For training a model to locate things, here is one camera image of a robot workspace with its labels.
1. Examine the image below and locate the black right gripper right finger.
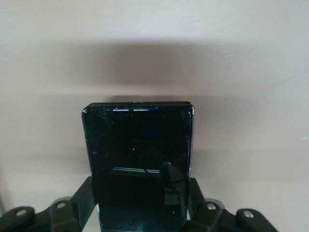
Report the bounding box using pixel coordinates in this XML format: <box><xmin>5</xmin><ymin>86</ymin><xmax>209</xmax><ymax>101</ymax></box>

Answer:
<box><xmin>184</xmin><ymin>177</ymin><xmax>278</xmax><ymax>232</ymax></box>

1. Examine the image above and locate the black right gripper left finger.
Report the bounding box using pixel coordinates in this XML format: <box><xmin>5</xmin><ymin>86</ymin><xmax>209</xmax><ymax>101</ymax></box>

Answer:
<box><xmin>0</xmin><ymin>176</ymin><xmax>98</xmax><ymax>232</ymax></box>

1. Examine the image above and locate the black smartphone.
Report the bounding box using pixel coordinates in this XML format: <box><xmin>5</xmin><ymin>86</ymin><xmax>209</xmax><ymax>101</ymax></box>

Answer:
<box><xmin>81</xmin><ymin>101</ymin><xmax>195</xmax><ymax>232</ymax></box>

